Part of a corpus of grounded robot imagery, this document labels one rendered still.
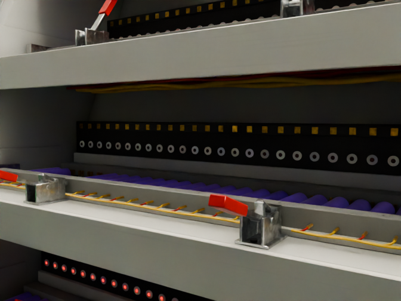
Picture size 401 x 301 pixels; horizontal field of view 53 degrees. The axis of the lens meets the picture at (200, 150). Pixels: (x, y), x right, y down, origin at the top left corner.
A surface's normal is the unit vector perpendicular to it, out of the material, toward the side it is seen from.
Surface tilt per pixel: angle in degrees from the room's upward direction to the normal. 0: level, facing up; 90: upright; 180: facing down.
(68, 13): 90
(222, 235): 21
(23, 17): 90
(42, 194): 90
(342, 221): 111
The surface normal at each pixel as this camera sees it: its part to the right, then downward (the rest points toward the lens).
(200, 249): -0.54, 0.05
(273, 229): 0.84, 0.04
